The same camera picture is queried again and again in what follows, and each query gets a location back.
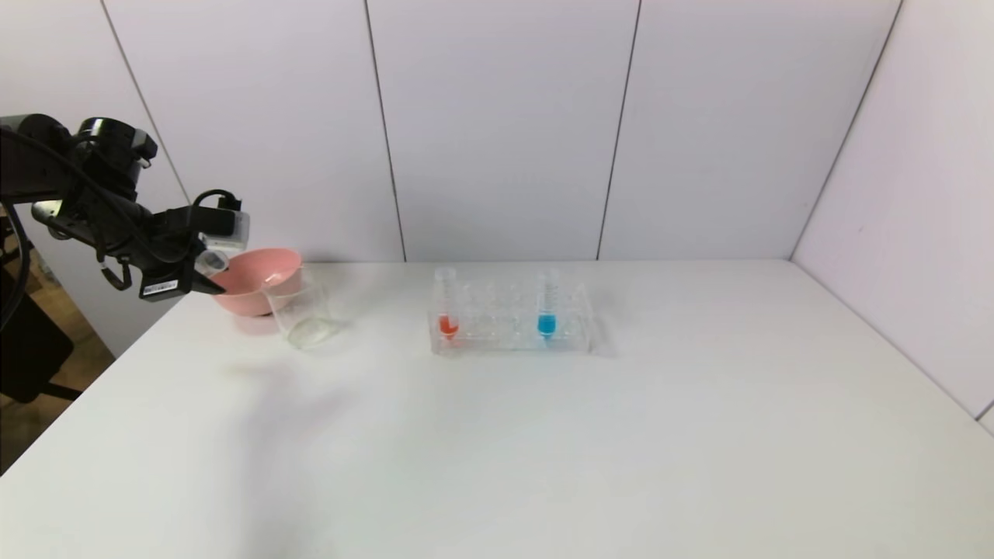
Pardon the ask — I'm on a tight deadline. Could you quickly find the pink bowl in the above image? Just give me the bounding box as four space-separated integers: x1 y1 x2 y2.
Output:
208 248 304 318

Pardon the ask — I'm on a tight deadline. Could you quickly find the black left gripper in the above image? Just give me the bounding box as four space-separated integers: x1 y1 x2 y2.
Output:
138 241 227 300

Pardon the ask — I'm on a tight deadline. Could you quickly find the black chair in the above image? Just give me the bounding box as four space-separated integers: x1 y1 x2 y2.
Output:
0 272 82 404

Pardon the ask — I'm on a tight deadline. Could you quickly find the clear glass beaker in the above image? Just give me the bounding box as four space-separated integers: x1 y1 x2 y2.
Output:
262 266 340 349

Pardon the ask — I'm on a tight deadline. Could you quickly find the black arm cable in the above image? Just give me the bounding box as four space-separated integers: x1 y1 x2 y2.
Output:
0 128 234 335

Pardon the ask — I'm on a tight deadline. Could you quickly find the test tube with red pigment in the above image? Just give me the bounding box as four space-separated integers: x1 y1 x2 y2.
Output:
435 268 461 340

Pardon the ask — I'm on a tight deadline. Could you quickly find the test tube with blue pigment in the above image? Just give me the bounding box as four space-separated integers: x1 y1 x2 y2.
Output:
536 268 561 341

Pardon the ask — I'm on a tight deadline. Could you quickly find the clear plastic test tube rack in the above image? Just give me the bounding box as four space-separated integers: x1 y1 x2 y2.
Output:
427 268 597 358

